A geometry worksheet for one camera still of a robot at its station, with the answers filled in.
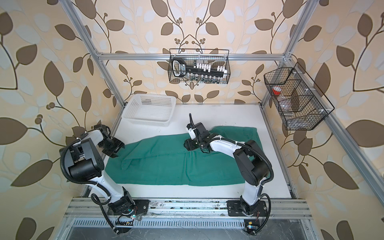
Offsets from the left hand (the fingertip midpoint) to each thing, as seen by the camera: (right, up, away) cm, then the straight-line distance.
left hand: (121, 148), depth 93 cm
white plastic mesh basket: (+17, +25, +16) cm, 34 cm away
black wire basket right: (+100, +25, -19) cm, 105 cm away
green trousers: (+26, -6, -1) cm, 27 cm away
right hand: (+42, +3, -2) cm, 43 cm away
